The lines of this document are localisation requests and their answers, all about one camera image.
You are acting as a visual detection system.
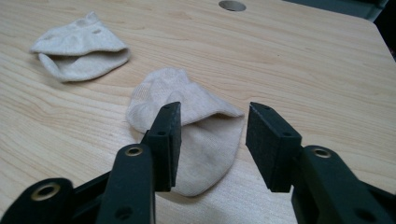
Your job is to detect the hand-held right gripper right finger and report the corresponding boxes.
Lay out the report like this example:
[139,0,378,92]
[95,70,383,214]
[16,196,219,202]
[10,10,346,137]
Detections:
[245,101,394,224]

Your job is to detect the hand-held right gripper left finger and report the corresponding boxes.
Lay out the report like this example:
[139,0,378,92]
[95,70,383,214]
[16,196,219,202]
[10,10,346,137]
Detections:
[95,101,182,224]

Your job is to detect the cream ankle sock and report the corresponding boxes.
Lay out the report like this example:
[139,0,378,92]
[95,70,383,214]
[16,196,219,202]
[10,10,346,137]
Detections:
[29,11,132,83]
[125,66,246,198]

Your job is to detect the round table cable hole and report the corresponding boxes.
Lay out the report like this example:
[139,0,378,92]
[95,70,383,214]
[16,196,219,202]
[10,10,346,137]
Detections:
[218,0,248,12]

